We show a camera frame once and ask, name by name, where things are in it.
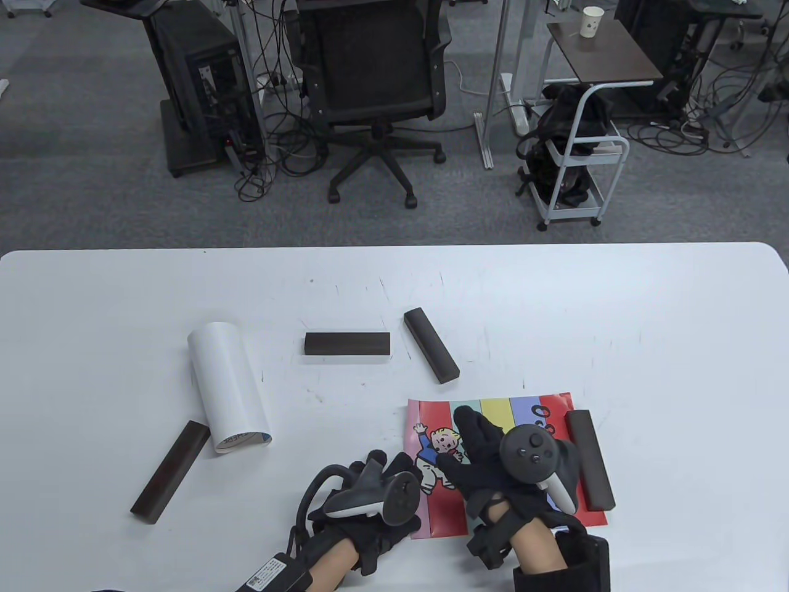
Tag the left grey handheld controller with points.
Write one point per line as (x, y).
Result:
(400, 499)

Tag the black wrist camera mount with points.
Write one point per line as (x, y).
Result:
(271, 573)
(585, 561)

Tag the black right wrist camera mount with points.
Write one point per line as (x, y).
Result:
(585, 561)

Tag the black mesh office chair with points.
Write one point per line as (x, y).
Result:
(376, 55)

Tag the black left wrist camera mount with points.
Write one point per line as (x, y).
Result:
(271, 573)

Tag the dark wooden paperweight block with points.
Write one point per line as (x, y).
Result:
(347, 343)
(590, 459)
(431, 345)
(169, 472)

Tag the white desk leg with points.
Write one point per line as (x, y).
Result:
(486, 142)

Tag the right grey handheld controller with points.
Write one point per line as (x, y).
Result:
(527, 456)

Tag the brown side table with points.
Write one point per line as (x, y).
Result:
(604, 55)

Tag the white-backed blue cartoon poster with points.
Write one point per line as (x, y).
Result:
(225, 382)

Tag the person's left forearm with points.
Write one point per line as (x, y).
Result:
(336, 564)

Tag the person's right hand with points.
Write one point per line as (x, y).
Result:
(474, 456)

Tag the black bag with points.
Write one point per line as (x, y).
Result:
(564, 111)

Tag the person's right forearm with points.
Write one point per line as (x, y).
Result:
(536, 549)

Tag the rainbow striped cartoon poster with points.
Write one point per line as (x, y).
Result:
(493, 413)

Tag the white power strip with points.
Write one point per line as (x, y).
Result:
(515, 105)

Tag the white paper cup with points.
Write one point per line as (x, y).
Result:
(592, 23)

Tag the white rolling cart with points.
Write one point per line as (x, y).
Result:
(579, 214)

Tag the grey handheld controller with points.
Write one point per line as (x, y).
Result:
(400, 499)
(527, 456)

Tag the black equipment rack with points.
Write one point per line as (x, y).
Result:
(653, 31)

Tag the black computer tower on stand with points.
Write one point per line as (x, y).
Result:
(197, 74)

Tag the person's left hand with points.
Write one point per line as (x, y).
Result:
(370, 546)

